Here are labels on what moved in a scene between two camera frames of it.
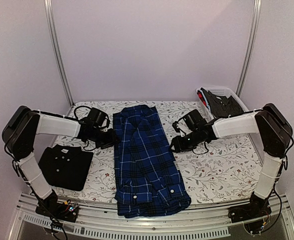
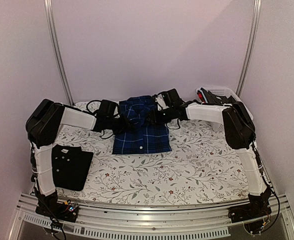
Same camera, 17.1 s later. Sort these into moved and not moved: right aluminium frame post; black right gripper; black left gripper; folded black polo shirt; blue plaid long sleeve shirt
Moved: blue plaid long sleeve shirt; black left gripper; black right gripper
Not moved: right aluminium frame post; folded black polo shirt
